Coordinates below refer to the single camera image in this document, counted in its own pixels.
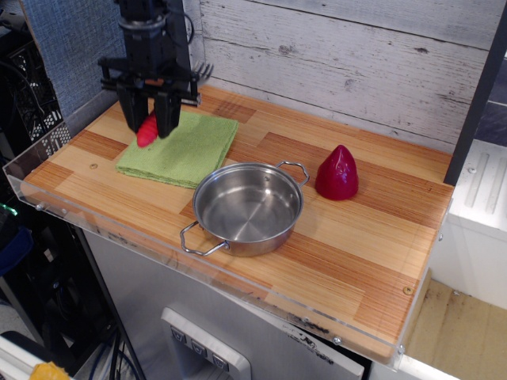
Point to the stainless steel pot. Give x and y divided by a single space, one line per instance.
250 208

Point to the dark grey right post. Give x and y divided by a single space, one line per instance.
482 93

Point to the yellow black object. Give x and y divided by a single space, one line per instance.
48 371

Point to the grey toy appliance panel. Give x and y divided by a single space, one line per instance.
200 355

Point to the black plastic crate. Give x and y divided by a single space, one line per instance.
33 98

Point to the dark red pepper toy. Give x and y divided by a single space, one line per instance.
337 177

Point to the green folded cloth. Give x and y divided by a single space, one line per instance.
194 149

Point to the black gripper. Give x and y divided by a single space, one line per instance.
146 69

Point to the white toy sink unit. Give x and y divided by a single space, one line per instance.
469 254

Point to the red handled metal fork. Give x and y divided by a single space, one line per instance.
148 131

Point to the brown cardboard sheet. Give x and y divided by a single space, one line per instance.
459 335

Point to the clear acrylic table guard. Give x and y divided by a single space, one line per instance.
348 277

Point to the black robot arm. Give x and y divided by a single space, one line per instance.
145 11

